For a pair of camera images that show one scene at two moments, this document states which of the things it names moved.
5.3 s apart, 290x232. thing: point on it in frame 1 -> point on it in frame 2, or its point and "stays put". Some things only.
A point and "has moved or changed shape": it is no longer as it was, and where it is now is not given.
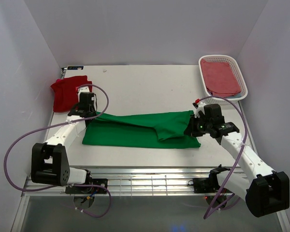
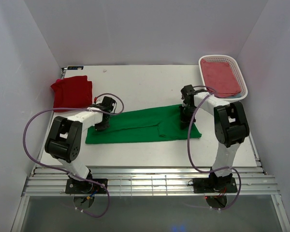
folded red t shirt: x=65 y=94 stays put
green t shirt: x=164 y=130 has moved or changed shape
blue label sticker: x=75 y=67 stays put
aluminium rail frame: x=129 y=181 stays put
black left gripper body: x=93 y=111 -> x=104 y=126
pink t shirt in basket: x=219 y=79 stays put
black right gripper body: x=199 y=125 -> x=186 y=113
